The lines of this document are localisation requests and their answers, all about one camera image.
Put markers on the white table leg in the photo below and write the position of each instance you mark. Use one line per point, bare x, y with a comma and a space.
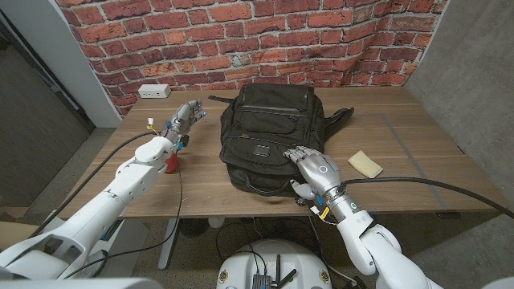
166, 249

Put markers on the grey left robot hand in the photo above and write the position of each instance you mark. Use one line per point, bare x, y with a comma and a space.
182, 118

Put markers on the black backpack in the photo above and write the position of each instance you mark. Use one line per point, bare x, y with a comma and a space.
265, 124

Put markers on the black power adapter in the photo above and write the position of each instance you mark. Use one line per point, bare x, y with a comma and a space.
357, 283

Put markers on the black antenna module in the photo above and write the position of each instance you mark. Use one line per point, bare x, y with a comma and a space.
263, 281

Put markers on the yellow sponge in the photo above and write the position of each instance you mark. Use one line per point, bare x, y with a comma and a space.
364, 164

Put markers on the blue floor pedal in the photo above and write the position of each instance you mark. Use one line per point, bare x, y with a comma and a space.
107, 233

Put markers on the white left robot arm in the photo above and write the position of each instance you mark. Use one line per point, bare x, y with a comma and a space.
88, 225

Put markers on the cardboard box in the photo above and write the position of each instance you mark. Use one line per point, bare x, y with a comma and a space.
16, 233

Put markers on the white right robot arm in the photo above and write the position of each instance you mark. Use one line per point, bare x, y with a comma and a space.
381, 257

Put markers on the white power strip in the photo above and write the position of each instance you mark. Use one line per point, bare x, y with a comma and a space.
154, 91

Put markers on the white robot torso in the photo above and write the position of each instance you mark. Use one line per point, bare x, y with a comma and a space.
273, 257

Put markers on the red brick print backdrop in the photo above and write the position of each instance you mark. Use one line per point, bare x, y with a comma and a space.
241, 36

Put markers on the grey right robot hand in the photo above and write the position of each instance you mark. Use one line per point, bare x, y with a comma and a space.
319, 170

